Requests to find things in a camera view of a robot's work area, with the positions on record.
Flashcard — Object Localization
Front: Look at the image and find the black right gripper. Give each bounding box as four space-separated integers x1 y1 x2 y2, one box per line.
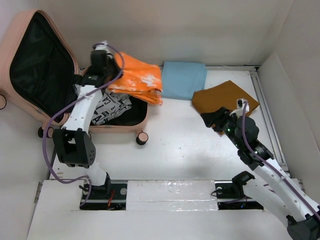
200 106 244 150

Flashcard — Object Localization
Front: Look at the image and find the mustard brown cloth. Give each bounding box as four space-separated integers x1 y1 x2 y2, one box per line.
191 80 260 117

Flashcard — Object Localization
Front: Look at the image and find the newspaper print cloth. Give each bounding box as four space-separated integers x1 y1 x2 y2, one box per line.
64 84 132 130

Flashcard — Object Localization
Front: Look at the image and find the orange tie-dye cloth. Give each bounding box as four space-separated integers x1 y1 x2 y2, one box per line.
108 52 163 105

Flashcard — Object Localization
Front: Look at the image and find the light blue cloth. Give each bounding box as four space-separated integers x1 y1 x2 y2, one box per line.
161 61 207 101

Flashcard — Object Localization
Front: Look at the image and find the pink hardshell suitcase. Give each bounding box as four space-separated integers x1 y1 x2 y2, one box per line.
0 9 149 145

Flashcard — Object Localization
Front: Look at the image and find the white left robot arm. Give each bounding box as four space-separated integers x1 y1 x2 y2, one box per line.
53 45 121 199

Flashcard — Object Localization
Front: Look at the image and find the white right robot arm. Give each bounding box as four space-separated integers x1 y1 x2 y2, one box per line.
200 107 320 240

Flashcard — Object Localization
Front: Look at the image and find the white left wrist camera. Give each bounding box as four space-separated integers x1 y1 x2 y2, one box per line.
92 40 113 56

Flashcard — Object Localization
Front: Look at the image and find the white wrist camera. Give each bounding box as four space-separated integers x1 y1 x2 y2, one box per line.
92 40 113 56
229 98 250 117

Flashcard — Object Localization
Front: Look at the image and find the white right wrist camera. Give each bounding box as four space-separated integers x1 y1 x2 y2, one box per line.
229 98 250 117

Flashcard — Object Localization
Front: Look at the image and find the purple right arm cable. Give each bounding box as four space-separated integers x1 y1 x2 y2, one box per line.
234 99 320 216

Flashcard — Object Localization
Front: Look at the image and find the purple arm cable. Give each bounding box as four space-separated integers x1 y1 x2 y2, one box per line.
234 99 320 216
42 43 126 208

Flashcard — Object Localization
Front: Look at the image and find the aluminium side rail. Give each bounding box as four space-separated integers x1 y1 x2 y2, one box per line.
249 65 290 174

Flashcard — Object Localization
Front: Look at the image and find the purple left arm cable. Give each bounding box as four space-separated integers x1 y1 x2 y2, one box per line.
42 43 126 208

